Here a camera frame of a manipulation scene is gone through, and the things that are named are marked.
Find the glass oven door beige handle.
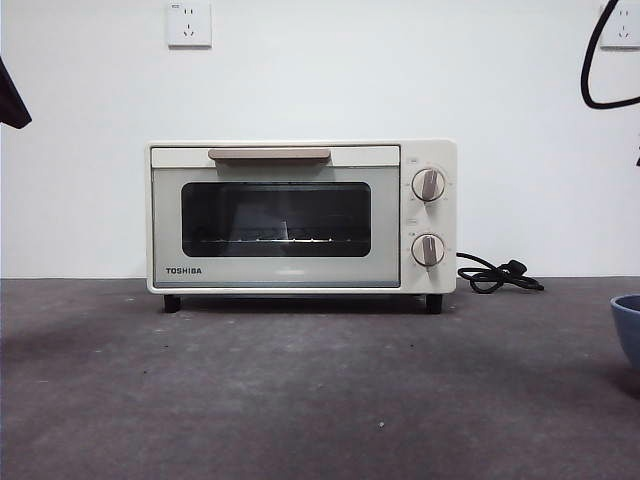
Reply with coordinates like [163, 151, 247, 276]
[150, 144, 402, 290]

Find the blue ribbed bowl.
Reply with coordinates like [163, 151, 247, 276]
[608, 293, 640, 369]

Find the beige oven knob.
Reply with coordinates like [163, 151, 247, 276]
[410, 167, 448, 203]
[410, 232, 446, 267]

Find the cream toaster oven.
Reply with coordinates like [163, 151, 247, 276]
[144, 138, 459, 315]

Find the white wall socket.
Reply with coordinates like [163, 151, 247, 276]
[598, 0, 640, 50]
[167, 1, 213, 50]

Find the metal oven wire rack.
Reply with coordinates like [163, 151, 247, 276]
[185, 237, 370, 247]

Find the black oven power cable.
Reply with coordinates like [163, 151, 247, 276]
[455, 251, 546, 295]

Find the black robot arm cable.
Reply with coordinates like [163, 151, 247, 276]
[580, 0, 640, 109]

